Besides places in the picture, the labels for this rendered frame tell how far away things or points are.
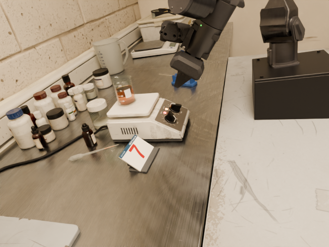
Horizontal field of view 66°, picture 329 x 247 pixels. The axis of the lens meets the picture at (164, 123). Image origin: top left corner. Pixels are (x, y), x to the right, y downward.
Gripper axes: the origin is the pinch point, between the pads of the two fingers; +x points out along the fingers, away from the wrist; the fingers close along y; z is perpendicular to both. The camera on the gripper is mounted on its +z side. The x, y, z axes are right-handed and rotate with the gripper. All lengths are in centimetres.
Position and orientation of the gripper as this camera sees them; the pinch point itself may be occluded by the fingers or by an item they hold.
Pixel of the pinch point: (182, 74)
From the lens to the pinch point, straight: 57.7
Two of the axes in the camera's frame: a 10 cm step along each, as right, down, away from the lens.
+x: -4.0, 7.2, 5.7
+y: -2.5, 5.1, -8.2
